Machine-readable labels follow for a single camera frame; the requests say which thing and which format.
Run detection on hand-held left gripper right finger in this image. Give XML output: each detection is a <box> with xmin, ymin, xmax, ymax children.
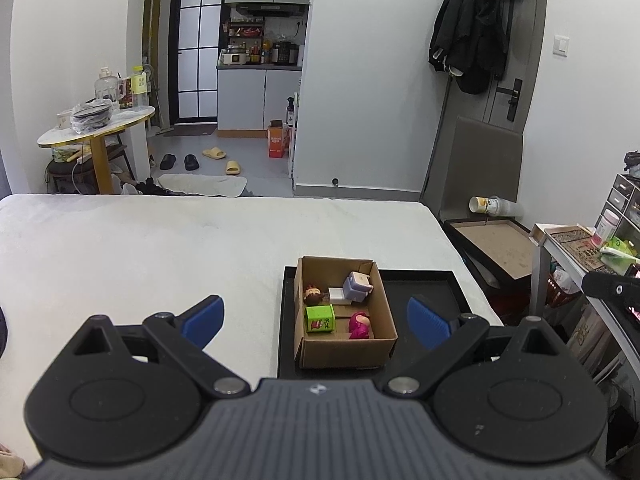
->
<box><xmin>382</xmin><ymin>295</ymin><xmax>571</xmax><ymax>402</ymax></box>

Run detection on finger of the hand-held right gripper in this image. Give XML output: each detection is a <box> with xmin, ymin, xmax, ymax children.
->
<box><xmin>581</xmin><ymin>270</ymin><xmax>640</xmax><ymax>308</ymax></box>

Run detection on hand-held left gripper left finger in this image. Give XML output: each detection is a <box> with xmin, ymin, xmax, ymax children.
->
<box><xmin>74</xmin><ymin>295</ymin><xmax>251</xmax><ymax>402</ymax></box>

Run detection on pink figurine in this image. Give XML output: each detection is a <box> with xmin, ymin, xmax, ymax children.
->
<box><xmin>348</xmin><ymin>311</ymin><xmax>372</xmax><ymax>340</ymax></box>

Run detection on purple and white toy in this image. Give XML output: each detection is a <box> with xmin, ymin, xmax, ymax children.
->
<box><xmin>342</xmin><ymin>271</ymin><xmax>375</xmax><ymax>304</ymax></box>

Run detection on brown cardboard box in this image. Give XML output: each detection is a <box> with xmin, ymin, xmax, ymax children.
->
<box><xmin>294</xmin><ymin>256</ymin><xmax>399</xmax><ymax>370</ymax></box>

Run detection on green house toy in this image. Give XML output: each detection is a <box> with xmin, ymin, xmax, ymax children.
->
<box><xmin>305</xmin><ymin>304</ymin><xmax>336</xmax><ymax>334</ymax></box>

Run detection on green packet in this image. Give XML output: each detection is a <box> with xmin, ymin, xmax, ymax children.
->
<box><xmin>600</xmin><ymin>237</ymin><xmax>640</xmax><ymax>266</ymax></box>

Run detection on printed desk mat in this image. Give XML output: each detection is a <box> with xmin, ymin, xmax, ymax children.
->
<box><xmin>545</xmin><ymin>225</ymin><xmax>609</xmax><ymax>271</ymax></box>

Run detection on white bottle with pink cap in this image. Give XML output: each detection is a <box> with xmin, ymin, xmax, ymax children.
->
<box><xmin>591</xmin><ymin>209</ymin><xmax>621</xmax><ymax>249</ymax></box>

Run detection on white desk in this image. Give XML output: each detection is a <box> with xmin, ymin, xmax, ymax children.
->
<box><xmin>530</xmin><ymin>222</ymin><xmax>640</xmax><ymax>362</ymax></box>

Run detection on grey drawer unit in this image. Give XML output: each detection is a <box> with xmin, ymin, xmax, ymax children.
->
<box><xmin>595</xmin><ymin>172</ymin><xmax>640</xmax><ymax>241</ymax></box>

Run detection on black side tray with cardboard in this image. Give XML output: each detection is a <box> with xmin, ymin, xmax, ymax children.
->
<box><xmin>444</xmin><ymin>216</ymin><xmax>544</xmax><ymax>289</ymax></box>

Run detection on stack of paper cups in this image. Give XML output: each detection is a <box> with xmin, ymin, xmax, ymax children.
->
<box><xmin>469</xmin><ymin>196</ymin><xmax>521</xmax><ymax>219</ymax></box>

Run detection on white floor mat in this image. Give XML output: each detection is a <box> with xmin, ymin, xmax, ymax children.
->
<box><xmin>157</xmin><ymin>174</ymin><xmax>249</xmax><ymax>199</ymax></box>

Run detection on grey chair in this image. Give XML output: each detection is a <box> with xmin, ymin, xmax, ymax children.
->
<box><xmin>420</xmin><ymin>116</ymin><xmax>524</xmax><ymax>222</ymax></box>

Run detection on orange cardboard box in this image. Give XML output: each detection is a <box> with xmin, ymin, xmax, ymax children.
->
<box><xmin>267</xmin><ymin>120</ymin><xmax>292</xmax><ymax>160</ymax></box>

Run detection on dark stool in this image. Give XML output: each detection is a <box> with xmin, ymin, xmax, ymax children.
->
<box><xmin>45</xmin><ymin>145</ymin><xmax>132</xmax><ymax>195</ymax></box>

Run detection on round yellow side table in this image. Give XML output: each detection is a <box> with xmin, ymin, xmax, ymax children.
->
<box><xmin>37</xmin><ymin>106</ymin><xmax>156</xmax><ymax>195</ymax></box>

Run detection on grey lower cabinet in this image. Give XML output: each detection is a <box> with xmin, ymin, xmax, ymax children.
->
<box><xmin>216</xmin><ymin>67</ymin><xmax>304</xmax><ymax>134</ymax></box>

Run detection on black bowls in plastic bag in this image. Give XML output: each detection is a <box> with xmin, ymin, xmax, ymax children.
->
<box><xmin>71</xmin><ymin>100</ymin><xmax>114</xmax><ymax>135</ymax></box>

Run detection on cream printed cloth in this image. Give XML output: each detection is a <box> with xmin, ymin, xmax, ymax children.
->
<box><xmin>0</xmin><ymin>442</ymin><xmax>27</xmax><ymax>480</ymax></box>

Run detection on grey door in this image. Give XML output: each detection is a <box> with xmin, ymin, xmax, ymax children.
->
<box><xmin>482</xmin><ymin>0</ymin><xmax>549</xmax><ymax>137</ymax></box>

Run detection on clear glass jar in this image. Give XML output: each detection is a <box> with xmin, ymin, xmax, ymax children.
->
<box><xmin>94</xmin><ymin>66</ymin><xmax>120</xmax><ymax>109</ymax></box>

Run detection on black framed glass door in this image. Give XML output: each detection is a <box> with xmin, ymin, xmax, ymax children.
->
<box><xmin>169</xmin><ymin>0</ymin><xmax>227</xmax><ymax>126</ymax></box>

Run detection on black hanging coats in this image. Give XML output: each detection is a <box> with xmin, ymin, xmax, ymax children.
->
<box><xmin>428</xmin><ymin>0</ymin><xmax>511</xmax><ymax>95</ymax></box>

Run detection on black door handle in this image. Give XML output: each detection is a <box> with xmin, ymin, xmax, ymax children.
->
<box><xmin>505</xmin><ymin>78</ymin><xmax>524</xmax><ymax>121</ymax></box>

